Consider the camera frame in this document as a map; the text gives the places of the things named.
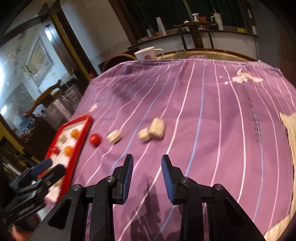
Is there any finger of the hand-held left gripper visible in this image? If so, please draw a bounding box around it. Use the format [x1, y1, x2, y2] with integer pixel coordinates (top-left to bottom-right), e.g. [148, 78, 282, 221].
[16, 164, 66, 198]
[9, 159, 53, 186]

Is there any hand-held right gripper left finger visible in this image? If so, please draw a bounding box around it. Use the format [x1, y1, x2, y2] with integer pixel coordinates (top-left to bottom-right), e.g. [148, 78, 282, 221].
[30, 154, 134, 241]

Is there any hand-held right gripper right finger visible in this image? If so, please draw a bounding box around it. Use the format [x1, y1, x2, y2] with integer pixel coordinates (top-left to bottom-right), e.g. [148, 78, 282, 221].
[161, 154, 265, 241]

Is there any large blocky sugarcane piece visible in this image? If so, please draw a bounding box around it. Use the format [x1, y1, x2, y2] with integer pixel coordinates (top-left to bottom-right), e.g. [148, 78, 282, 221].
[45, 178, 63, 202]

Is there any round peeled sugarcane piece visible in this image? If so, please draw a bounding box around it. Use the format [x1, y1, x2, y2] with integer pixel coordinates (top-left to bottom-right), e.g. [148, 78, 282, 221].
[106, 130, 122, 143]

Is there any small peeled sugarcane piece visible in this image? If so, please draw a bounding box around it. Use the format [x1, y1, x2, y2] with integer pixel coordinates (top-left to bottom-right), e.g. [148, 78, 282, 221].
[138, 128, 152, 142]

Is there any red tray with white inside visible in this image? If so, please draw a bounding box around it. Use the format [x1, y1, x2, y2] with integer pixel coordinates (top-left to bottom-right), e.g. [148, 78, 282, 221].
[38, 114, 93, 205]

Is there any tall peeled sugarcane piece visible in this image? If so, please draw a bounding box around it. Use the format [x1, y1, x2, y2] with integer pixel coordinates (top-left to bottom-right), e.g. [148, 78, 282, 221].
[149, 118, 166, 140]

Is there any purple striped tablecloth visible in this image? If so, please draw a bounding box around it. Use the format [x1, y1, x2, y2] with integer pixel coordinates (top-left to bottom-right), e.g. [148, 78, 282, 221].
[69, 58, 296, 241]

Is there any curved wooden chair back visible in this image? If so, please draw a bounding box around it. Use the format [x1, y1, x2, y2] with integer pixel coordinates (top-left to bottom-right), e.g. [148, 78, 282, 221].
[23, 79, 63, 118]

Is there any round-backed wooden chair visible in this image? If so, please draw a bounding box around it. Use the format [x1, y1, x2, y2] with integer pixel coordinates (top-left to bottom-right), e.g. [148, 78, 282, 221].
[101, 53, 135, 73]

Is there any white cartoon mug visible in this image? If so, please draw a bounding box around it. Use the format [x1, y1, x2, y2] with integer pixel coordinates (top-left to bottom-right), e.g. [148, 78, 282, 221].
[134, 46, 165, 61]

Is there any dark wooden chair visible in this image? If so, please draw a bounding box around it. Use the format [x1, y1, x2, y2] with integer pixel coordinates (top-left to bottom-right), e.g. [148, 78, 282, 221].
[174, 22, 213, 50]

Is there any white tumbler with straw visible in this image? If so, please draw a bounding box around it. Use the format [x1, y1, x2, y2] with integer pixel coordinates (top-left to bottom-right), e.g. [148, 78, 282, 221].
[210, 9, 224, 31]

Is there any grey refrigerator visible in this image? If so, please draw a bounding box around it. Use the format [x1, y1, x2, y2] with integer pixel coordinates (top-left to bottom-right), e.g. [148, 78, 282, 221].
[254, 9, 296, 70]

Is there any framed wall painting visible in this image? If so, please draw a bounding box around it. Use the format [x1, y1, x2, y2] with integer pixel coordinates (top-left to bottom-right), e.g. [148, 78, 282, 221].
[27, 38, 53, 88]

